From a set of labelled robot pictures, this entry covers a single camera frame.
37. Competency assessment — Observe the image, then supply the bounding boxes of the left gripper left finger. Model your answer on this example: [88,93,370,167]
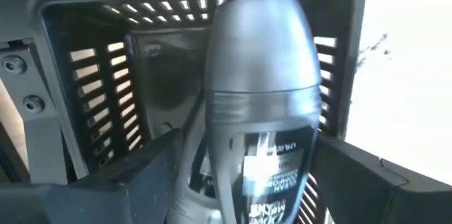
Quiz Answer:
[75,128,184,224]

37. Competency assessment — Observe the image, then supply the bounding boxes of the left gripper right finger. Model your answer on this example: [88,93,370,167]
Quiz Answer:
[310,134,410,224]

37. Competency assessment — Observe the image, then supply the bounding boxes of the grey roll-on deodorant bottle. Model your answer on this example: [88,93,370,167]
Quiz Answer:
[165,102,223,224]
[203,0,323,224]

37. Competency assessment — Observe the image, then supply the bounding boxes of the black plastic basket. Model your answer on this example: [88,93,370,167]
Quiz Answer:
[27,0,367,224]

